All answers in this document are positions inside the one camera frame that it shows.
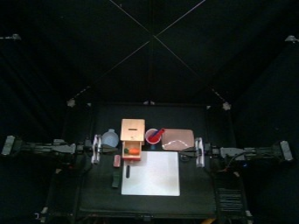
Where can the white paper sheet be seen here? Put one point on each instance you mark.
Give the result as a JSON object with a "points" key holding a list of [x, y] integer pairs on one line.
{"points": [[155, 175]]}

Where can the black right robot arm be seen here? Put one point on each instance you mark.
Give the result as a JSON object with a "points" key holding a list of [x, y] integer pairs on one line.
{"points": [[248, 152]]}

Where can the grey metal frame bracket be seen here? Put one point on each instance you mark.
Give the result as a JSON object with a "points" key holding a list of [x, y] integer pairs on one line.
{"points": [[71, 102], [225, 106]]}

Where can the yellow strip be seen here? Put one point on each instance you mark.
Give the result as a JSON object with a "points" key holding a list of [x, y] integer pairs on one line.
{"points": [[208, 220]]}

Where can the dark green block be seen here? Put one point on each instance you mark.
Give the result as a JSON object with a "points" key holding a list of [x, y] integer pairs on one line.
{"points": [[116, 179]]}

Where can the wooden box with slot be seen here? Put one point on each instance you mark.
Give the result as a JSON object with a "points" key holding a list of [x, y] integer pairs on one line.
{"points": [[132, 129]]}

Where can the red and white block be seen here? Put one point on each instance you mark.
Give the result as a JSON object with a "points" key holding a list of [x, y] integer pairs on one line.
{"points": [[116, 161]]}

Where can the red plastic utensil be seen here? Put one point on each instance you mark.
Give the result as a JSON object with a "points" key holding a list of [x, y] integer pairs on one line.
{"points": [[159, 132]]}

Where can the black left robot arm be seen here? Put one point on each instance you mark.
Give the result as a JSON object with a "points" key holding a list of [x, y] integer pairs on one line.
{"points": [[47, 148]]}

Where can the blue plastic utensil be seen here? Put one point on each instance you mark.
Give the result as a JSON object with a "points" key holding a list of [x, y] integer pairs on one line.
{"points": [[153, 137]]}

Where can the red plastic cup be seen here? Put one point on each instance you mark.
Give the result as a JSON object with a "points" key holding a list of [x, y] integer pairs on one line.
{"points": [[149, 141]]}

